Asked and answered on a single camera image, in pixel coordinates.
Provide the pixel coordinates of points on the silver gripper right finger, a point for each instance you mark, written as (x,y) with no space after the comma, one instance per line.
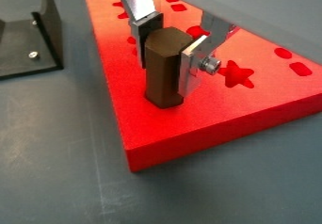
(198,57)

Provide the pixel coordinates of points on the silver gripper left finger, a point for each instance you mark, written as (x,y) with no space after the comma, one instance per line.
(145,21)

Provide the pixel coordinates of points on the brown hexagonal peg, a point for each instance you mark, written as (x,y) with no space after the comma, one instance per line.
(163,47)

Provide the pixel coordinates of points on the red shape sorter board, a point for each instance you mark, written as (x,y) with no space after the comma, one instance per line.
(266,86)

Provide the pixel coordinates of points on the black curved holder block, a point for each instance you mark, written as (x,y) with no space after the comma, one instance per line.
(31,43)

